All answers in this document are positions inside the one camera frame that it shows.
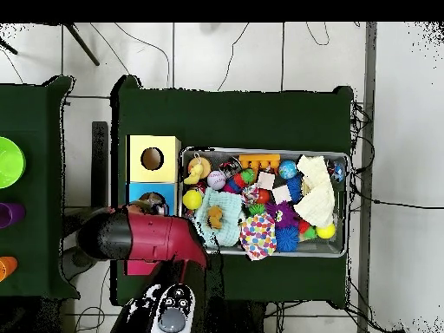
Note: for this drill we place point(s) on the polka dot cloth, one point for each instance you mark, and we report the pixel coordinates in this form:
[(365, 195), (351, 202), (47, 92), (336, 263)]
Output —
[(258, 236)]

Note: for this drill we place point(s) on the orange building brick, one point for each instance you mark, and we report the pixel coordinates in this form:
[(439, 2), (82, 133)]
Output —
[(260, 160)]

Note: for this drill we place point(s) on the silver mesh bin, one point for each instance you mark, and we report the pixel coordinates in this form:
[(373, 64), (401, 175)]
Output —
[(312, 248)]

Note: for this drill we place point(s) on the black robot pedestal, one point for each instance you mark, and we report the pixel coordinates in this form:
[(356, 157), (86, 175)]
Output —
[(249, 319)]

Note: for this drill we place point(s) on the white toy baseball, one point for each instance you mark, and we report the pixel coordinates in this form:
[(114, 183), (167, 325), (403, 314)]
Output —
[(216, 180)]

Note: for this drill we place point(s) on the mint green cloth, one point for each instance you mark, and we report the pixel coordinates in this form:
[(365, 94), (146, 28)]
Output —
[(229, 208)]

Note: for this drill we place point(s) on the dark green tablecloth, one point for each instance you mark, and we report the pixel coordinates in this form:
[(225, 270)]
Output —
[(225, 118), (34, 104)]

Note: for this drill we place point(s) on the purple cup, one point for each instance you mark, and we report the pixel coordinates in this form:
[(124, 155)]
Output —
[(12, 215)]

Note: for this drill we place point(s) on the yellow plush duck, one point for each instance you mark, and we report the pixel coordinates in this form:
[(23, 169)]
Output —
[(195, 173)]

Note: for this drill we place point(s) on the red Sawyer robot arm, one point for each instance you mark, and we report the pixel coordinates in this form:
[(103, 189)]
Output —
[(156, 236)]

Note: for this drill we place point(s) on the lime green bowl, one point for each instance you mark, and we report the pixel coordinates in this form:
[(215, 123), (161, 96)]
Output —
[(10, 163)]

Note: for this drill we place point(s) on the blue spiky ball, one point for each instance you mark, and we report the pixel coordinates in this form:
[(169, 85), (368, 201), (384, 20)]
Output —
[(287, 239)]

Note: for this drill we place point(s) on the purple spiky monster toy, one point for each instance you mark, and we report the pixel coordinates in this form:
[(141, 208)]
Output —
[(282, 215)]

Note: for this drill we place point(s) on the black panel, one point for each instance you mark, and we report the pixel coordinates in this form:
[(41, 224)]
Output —
[(100, 156)]

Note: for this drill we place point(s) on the yellow tennis ball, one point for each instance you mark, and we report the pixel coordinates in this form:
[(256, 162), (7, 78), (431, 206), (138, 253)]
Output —
[(192, 199)]

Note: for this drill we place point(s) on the black tripod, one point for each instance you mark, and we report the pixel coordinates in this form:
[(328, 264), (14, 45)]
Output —
[(83, 45)]

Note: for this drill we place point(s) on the wooden three-hole box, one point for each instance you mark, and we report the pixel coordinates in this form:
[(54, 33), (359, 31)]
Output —
[(135, 173)]

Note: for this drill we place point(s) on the brown plush toy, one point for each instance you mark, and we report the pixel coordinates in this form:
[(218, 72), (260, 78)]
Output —
[(215, 216)]

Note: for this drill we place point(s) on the cream knitted cloth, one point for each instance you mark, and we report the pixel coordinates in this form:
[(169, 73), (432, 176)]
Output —
[(317, 201)]

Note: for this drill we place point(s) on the crushed clear plastic bottle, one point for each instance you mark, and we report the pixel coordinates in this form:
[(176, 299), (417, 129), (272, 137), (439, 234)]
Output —
[(154, 200)]

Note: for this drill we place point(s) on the orange cup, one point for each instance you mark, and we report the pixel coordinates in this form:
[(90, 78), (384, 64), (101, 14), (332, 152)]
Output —
[(7, 267)]

